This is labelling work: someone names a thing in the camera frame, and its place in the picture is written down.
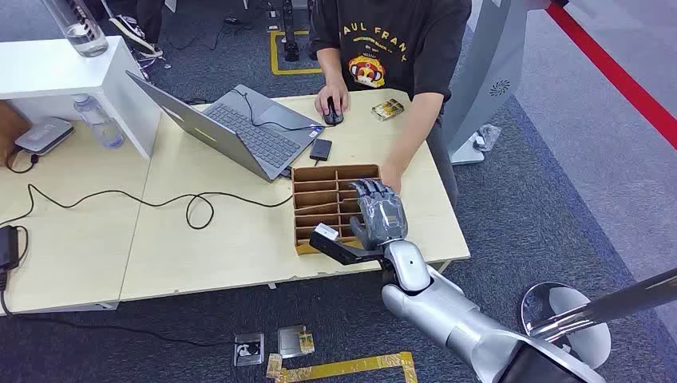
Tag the person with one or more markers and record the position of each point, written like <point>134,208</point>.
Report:
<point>391,47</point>

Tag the clear water bottle, black label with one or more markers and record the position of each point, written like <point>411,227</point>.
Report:
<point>79,26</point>

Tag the clear water bottle, white cap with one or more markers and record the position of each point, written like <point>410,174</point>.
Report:
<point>100,124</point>

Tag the black power adapter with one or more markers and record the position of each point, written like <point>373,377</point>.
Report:
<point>7,247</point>

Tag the grey flat router box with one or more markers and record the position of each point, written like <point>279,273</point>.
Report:
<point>45,135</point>

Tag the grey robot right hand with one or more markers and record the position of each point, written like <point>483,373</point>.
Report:
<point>383,217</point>

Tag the yellow floor tape corner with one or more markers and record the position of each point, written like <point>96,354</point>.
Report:
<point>349,367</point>

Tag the person's right hand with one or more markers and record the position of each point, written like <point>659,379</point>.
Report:
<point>323,95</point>

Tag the black computer mouse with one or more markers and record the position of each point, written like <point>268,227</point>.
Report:
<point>333,115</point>

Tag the grey curved standing panel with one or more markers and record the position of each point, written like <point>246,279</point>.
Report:
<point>484,69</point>

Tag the brown wooden board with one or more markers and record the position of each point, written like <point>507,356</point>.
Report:
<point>11,129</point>

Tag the person's left hand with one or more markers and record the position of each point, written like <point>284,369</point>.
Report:
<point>390,177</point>

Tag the pale wrist camera, black bracket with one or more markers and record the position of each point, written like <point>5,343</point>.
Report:
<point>344,251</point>

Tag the white shelf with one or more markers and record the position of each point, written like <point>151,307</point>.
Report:
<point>58,69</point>

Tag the small black flat box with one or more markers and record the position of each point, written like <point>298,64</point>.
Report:
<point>320,149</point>

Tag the small yellow printed pack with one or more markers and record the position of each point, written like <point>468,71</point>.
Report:
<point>387,109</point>

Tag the grey laptop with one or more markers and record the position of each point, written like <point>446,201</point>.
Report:
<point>248,132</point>

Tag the silver floor plate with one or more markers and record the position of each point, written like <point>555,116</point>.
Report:
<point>290,341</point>

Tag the silver floor socket with plug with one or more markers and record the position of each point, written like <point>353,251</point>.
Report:
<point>248,350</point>

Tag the clear plastic bag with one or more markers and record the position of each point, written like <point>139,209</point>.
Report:
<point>486,137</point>

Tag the chrome stanchion post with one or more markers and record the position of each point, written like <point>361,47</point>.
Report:
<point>582,314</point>

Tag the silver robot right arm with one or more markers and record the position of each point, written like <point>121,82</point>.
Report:
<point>441,309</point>

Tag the yellow floor tape square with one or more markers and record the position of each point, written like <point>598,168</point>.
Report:
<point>275,53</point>

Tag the black and white shoe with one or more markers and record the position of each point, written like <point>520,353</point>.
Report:
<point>135,37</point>

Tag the brown cardboard divider box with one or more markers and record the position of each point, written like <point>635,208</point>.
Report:
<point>320,190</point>

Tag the black stand pole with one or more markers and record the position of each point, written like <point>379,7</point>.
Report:
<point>290,31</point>

